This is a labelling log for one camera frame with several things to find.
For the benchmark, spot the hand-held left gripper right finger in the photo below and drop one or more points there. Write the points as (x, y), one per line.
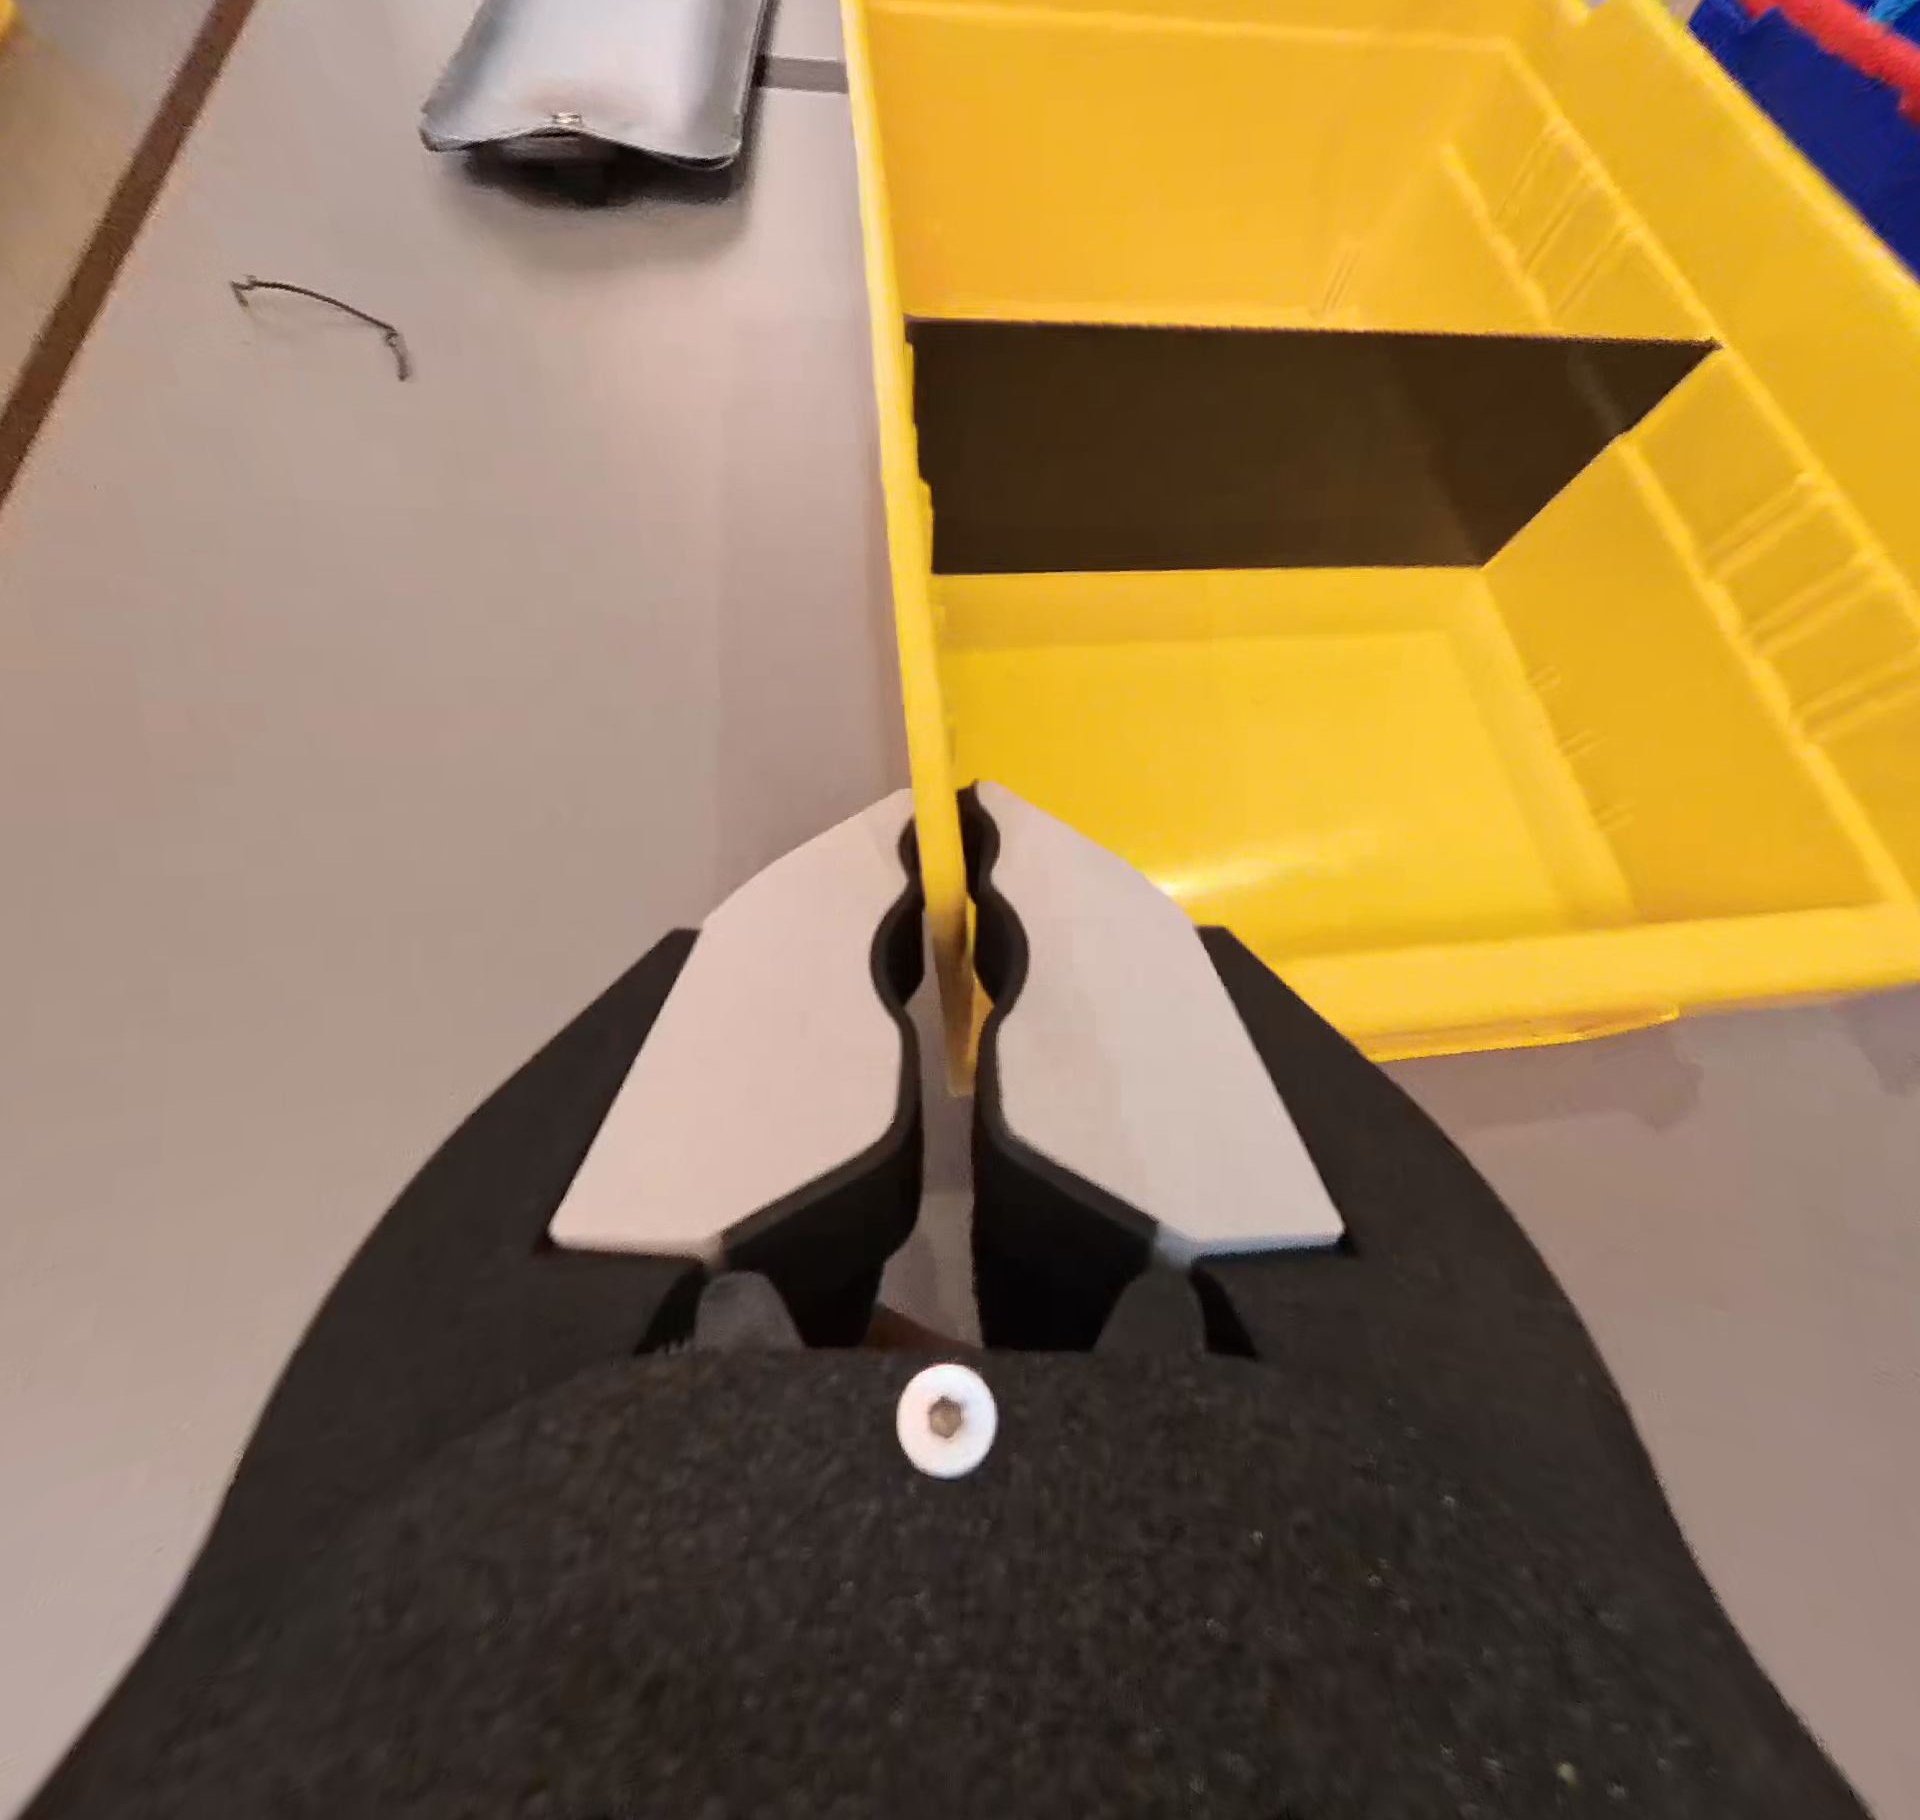
(1156, 1085)

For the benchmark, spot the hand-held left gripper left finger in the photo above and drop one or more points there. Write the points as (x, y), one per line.
(734, 1070)

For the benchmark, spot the yellow plastic bin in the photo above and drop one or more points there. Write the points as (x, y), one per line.
(1274, 740)

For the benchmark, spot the blue plastic bin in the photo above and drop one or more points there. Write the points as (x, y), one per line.
(1815, 95)

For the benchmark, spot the black bin divider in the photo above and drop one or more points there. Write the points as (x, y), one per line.
(1199, 455)

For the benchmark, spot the grey leather pouch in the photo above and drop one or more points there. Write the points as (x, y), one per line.
(601, 35)

